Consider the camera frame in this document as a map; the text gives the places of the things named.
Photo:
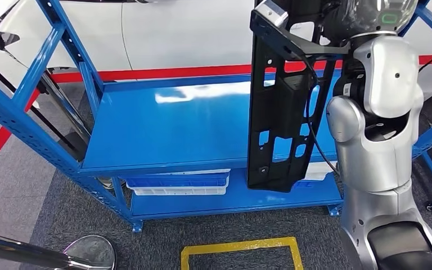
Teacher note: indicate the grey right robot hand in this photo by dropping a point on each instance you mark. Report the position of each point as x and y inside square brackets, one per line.
[365, 16]

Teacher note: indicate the chrome stanchion post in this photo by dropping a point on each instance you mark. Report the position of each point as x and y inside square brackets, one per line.
[89, 251]
[65, 108]

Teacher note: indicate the long black plastic part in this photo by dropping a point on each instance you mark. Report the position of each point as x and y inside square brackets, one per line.
[279, 111]

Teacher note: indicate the yellow floor tape marking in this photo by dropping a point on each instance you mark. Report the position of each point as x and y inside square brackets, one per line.
[238, 246]

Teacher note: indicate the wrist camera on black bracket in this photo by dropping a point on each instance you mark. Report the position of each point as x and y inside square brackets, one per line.
[275, 33]

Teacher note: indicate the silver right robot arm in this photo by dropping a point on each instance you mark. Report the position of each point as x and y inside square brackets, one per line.
[380, 167]

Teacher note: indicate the white car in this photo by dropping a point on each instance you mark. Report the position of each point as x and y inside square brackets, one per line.
[186, 33]

